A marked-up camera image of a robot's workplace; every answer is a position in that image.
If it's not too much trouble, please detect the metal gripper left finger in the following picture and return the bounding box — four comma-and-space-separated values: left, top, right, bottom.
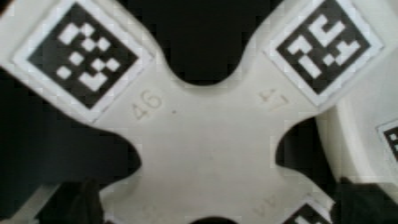
5, 179, 105, 224

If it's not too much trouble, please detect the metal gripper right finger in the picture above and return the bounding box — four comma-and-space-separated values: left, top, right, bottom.
330, 178, 398, 224

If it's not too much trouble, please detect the white round table top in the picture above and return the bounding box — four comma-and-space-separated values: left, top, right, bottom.
314, 79, 398, 186

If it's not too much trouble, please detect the white cross-shaped table base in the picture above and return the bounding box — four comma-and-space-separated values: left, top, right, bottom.
0, 0, 398, 224

